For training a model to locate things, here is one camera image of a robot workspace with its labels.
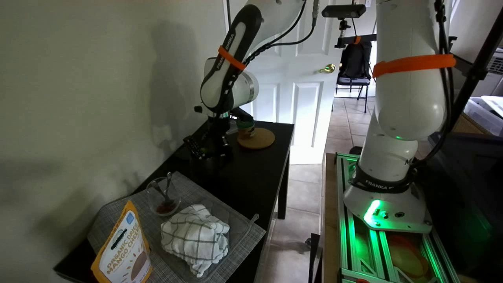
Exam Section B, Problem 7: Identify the metal spoon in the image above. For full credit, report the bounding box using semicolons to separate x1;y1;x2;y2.
162;172;176;204

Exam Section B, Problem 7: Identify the grey place mat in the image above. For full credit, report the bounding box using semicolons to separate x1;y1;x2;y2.
85;171;267;283

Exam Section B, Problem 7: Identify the black tripod leg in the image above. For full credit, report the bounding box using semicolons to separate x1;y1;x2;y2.
434;7;503;160

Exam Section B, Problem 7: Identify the brown round mat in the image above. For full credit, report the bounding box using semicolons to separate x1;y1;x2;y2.
236;127;277;152

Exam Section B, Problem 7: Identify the white door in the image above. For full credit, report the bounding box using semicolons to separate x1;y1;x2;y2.
226;0;347;166

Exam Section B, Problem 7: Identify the white checked cloth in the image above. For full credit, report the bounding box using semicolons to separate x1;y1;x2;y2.
159;204;233;279

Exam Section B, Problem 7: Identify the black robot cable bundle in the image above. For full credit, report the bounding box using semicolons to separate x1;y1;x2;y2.
242;0;322;68

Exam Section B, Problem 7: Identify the small black flat object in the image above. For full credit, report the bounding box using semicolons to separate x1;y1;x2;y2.
179;136;200;156

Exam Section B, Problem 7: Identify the dark folding chair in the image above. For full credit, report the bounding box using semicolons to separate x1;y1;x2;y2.
335;76;371;116

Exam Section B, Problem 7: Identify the black table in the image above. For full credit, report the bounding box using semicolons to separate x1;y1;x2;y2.
52;120;296;283

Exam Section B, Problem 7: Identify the orange food packet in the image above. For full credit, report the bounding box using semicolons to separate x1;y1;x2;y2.
90;200;154;283

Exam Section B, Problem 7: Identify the green cup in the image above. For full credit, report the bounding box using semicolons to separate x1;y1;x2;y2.
236;119;256;133

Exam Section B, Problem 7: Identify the black backpack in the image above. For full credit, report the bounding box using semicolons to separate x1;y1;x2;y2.
338;42;374;81

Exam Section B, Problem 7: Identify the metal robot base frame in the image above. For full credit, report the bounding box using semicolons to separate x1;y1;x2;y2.
335;152;462;283

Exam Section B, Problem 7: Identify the wide orange strap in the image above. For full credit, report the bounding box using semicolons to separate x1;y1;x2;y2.
371;53;457;79

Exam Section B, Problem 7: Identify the narrow orange strap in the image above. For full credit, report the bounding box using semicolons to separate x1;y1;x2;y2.
217;46;248;75

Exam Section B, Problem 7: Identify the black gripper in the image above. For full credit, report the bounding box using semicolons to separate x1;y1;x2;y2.
187;116;237;164

